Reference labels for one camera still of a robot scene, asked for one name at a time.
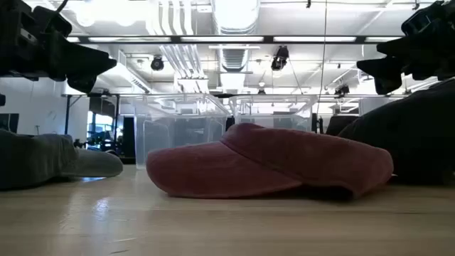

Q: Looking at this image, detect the thin hanging cable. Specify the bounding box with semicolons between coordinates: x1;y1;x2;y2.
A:
316;0;328;115

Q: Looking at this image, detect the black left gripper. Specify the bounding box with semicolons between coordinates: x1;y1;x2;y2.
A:
0;0;118;95

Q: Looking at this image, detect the silver ventilation duct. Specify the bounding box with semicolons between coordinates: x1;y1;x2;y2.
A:
211;0;262;74

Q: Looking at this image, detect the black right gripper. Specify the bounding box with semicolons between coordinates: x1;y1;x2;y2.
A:
356;0;455;95

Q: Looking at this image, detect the black ceiling spotlight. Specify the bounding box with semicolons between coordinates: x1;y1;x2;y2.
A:
150;55;166;72

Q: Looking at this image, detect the red baseball cap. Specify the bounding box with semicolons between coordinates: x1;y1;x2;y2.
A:
146;122;395;200

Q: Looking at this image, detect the black frame post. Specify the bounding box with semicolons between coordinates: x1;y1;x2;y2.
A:
63;94;82;136

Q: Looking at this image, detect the black frame crossbar with lights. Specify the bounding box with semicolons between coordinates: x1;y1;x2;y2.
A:
65;34;405;45

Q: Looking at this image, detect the grey baseball cap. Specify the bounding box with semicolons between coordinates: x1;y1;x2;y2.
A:
0;128;124;191

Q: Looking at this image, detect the dark baseball cap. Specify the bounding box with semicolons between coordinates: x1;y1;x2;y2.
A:
337;78;455;186

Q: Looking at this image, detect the clear plastic container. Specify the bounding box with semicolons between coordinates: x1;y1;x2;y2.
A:
133;92;231;170
227;94;319;133

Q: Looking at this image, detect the black overhead camera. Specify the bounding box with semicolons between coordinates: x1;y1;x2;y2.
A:
270;45;290;72

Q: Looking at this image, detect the black monitor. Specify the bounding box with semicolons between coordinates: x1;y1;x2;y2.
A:
0;112;20;134

